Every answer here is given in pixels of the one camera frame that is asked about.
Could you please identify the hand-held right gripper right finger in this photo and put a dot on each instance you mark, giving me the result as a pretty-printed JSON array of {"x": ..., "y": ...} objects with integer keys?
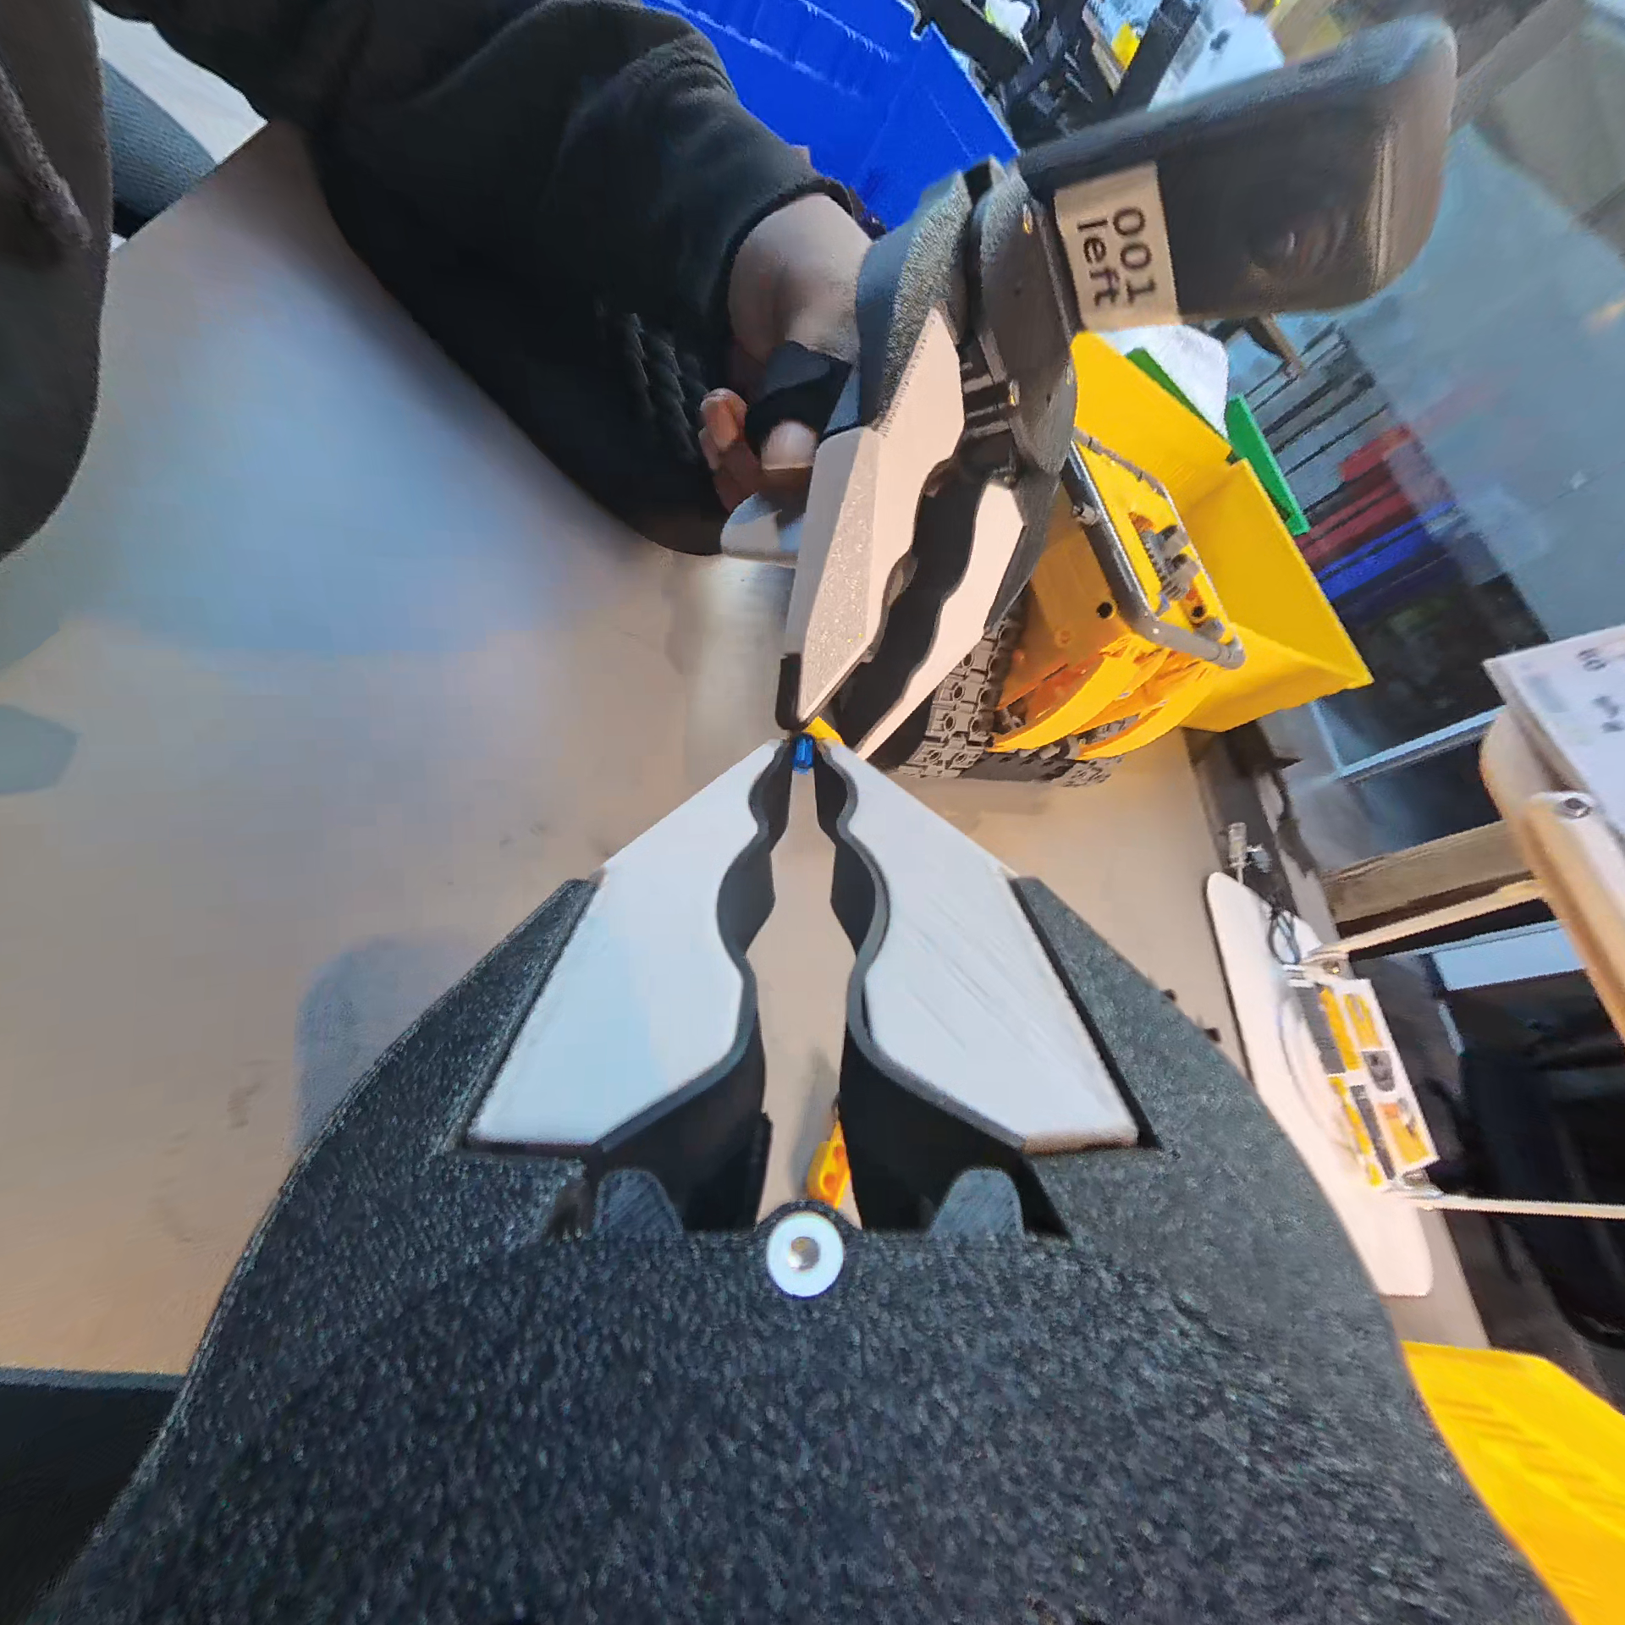
[{"x": 991, "y": 1016}]

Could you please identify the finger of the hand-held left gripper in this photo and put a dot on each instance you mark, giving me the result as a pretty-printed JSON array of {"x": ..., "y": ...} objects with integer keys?
[
  {"x": 877, "y": 509},
  {"x": 991, "y": 571}
]

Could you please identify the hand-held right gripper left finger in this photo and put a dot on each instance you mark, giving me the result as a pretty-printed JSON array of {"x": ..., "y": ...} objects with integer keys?
[{"x": 624, "y": 1016}]

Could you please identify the yellow tracked toy robot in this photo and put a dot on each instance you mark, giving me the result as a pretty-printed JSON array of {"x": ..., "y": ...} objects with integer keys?
[{"x": 1094, "y": 674}]

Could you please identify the yellow wedge panel piece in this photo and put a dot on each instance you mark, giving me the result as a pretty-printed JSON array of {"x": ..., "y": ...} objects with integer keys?
[{"x": 829, "y": 1169}]

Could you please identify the yellow parts bin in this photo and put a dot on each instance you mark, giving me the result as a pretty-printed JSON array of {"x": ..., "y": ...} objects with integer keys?
[{"x": 1525, "y": 1473}]

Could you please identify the person's left forearm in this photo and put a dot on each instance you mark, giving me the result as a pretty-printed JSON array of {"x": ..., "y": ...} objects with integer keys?
[{"x": 510, "y": 204}]

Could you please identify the white plastic sheet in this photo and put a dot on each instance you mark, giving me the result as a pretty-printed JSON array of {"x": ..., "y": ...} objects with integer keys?
[{"x": 1181, "y": 368}]

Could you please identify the white stand base with leaflet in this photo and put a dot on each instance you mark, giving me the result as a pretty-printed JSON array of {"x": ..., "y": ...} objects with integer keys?
[{"x": 1258, "y": 978}]

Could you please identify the green plastic bin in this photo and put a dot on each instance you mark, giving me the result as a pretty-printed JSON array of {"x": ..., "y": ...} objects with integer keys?
[{"x": 1262, "y": 457}]

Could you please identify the large yellow plastic bin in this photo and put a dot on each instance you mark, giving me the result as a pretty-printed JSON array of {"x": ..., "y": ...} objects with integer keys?
[{"x": 1270, "y": 610}]

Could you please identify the blue plastic bin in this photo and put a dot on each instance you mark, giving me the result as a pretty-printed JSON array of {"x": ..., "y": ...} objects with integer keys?
[{"x": 864, "y": 90}]

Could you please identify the instruction booklet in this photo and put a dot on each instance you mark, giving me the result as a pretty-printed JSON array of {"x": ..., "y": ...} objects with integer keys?
[{"x": 1576, "y": 724}]

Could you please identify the black chair armrest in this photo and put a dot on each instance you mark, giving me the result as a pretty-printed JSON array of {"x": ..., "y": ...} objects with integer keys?
[{"x": 160, "y": 153}]

